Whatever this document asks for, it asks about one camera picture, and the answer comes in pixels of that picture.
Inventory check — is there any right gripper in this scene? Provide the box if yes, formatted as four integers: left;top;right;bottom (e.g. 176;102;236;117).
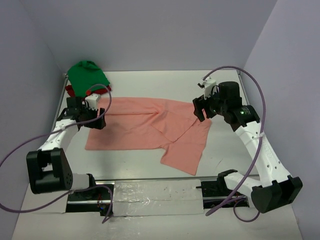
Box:
192;85;228;122

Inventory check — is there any pink t shirt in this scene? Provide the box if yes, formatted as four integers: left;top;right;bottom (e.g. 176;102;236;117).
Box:
85;97;212;176

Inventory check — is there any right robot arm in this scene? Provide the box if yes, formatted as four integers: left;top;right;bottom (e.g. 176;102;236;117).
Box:
192;80;303;214

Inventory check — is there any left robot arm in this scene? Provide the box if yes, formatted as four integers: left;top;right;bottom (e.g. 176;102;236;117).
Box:
26;93;106;194

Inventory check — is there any red folded t shirt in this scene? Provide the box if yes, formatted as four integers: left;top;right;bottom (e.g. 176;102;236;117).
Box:
65;84;108;99

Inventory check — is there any green folded t shirt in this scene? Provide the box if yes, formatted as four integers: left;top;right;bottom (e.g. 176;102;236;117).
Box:
67;60;112;95

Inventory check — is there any silver taped panel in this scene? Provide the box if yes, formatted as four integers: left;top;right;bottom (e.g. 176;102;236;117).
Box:
112;179;204;217

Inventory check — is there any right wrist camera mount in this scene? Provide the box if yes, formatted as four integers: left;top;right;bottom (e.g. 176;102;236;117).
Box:
197;76;217;100

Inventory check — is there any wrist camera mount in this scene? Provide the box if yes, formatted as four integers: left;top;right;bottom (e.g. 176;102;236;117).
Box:
84;90;101;111
197;76;217;100

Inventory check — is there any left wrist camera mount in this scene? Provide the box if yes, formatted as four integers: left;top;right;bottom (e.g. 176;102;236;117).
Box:
84;90;101;111

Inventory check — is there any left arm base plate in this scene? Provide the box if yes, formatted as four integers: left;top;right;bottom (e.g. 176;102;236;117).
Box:
65;182;114;217

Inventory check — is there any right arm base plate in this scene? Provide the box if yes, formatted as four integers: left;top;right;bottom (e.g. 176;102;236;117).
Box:
196;179;249;210

